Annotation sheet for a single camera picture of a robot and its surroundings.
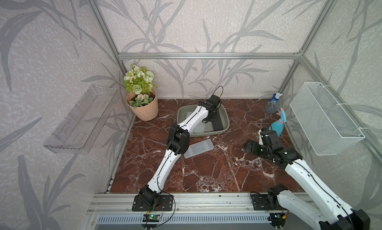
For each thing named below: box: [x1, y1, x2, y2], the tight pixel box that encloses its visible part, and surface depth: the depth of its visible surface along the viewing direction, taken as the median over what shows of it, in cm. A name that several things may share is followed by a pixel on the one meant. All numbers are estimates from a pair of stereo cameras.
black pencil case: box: [211, 108, 224, 131], surface depth 104 cm
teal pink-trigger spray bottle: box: [268, 108, 287, 137], surface depth 93 cm
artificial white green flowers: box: [123, 62, 158, 110], surface depth 92 cm
